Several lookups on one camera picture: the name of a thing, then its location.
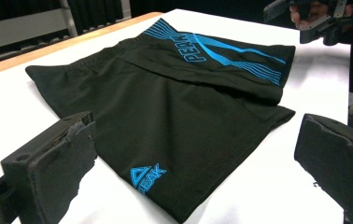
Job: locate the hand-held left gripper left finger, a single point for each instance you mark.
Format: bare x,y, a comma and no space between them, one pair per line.
50,168

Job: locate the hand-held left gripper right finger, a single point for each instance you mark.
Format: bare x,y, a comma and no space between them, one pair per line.
339,165

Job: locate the black shorts with blue print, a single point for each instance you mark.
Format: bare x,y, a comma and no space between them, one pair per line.
165,118

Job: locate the white table cover sheet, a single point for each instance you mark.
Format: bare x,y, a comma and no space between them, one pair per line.
258,186

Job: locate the white metal stand with panel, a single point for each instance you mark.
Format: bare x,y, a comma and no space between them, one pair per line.
19,31

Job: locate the black curtain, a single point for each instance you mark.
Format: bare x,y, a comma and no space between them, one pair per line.
96,12

